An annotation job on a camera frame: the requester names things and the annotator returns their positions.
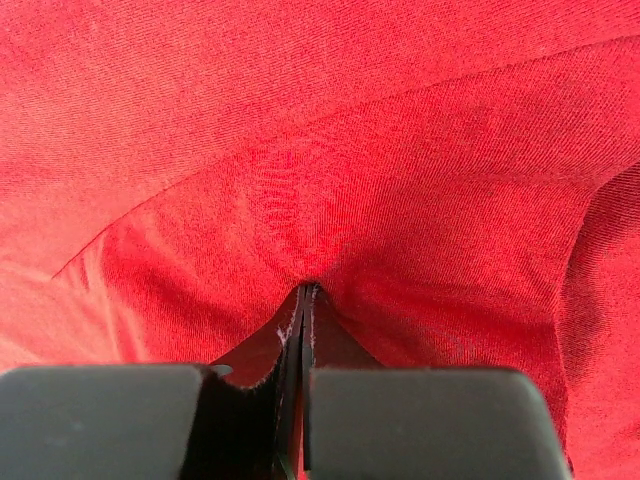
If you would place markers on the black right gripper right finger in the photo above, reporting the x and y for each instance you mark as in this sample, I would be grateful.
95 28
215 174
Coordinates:
363 420

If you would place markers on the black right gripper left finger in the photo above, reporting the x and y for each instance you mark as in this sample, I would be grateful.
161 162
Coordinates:
239 417

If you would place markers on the red t shirt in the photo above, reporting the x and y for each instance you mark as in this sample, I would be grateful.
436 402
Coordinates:
461 177

